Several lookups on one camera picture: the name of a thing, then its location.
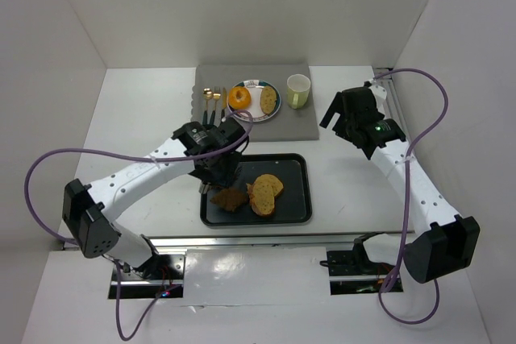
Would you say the small seeded bread slice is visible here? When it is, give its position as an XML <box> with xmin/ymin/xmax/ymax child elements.
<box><xmin>260</xmin><ymin>86</ymin><xmax>277</xmax><ymax>114</ymax></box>

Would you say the orange bagel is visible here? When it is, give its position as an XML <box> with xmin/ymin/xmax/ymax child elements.
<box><xmin>227</xmin><ymin>86</ymin><xmax>252</xmax><ymax>110</ymax></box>

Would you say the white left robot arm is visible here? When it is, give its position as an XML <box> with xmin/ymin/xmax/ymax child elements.
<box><xmin>63</xmin><ymin>118</ymin><xmax>249</xmax><ymax>278</ymax></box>

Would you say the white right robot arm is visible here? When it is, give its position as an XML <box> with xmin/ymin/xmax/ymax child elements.
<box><xmin>320</xmin><ymin>86</ymin><xmax>480</xmax><ymax>284</ymax></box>

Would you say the dark brown bread piece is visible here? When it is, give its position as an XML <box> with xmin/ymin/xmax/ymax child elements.
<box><xmin>210</xmin><ymin>188</ymin><xmax>248</xmax><ymax>213</ymax></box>

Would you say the large seeded bread slice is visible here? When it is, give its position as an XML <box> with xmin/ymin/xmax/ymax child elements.
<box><xmin>247</xmin><ymin>174</ymin><xmax>277</xmax><ymax>218</ymax></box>

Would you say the pale green mug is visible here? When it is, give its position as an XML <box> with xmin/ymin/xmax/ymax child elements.
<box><xmin>287</xmin><ymin>74</ymin><xmax>311</xmax><ymax>110</ymax></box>

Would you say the grey placemat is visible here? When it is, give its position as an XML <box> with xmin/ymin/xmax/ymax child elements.
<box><xmin>191</xmin><ymin>63</ymin><xmax>319</xmax><ymax>142</ymax></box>

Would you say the white plate with coloured rim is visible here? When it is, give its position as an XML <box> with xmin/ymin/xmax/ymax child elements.
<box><xmin>227</xmin><ymin>80</ymin><xmax>281</xmax><ymax>123</ymax></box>

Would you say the black rectangular tray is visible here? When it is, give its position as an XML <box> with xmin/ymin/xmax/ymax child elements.
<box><xmin>200</xmin><ymin>153</ymin><xmax>312</xmax><ymax>228</ymax></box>

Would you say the aluminium rail at right wall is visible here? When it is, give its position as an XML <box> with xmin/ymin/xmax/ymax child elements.
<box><xmin>372</xmin><ymin>76</ymin><xmax>403</xmax><ymax>125</ymax></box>

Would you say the gold knife green handle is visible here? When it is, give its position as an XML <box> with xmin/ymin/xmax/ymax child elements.
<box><xmin>220</xmin><ymin>88</ymin><xmax>227</xmax><ymax>121</ymax></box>

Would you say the gold spoon green handle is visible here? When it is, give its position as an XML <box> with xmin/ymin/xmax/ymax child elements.
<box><xmin>202</xmin><ymin>88</ymin><xmax>213</xmax><ymax>125</ymax></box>

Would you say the gold fork green handle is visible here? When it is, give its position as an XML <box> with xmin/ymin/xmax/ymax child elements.
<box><xmin>209</xmin><ymin>87</ymin><xmax>222</xmax><ymax>125</ymax></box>

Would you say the aluminium rail at front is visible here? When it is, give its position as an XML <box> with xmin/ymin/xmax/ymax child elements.
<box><xmin>150</xmin><ymin>232</ymin><xmax>366</xmax><ymax>251</ymax></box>

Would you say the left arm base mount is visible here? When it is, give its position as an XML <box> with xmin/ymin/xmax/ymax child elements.
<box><xmin>108</xmin><ymin>248</ymin><xmax>186</xmax><ymax>300</ymax></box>

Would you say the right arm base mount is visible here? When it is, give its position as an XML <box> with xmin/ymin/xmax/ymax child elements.
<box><xmin>319</xmin><ymin>233</ymin><xmax>394</xmax><ymax>296</ymax></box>

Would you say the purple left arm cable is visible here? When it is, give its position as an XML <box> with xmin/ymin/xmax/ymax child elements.
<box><xmin>23</xmin><ymin>110</ymin><xmax>255</xmax><ymax>341</ymax></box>

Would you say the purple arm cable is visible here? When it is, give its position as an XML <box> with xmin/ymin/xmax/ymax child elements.
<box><xmin>23</xmin><ymin>110</ymin><xmax>255</xmax><ymax>341</ymax></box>
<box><xmin>372</xmin><ymin>68</ymin><xmax>449</xmax><ymax>325</ymax></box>

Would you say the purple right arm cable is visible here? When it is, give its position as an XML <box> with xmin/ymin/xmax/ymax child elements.
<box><xmin>372</xmin><ymin>68</ymin><xmax>449</xmax><ymax>325</ymax></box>

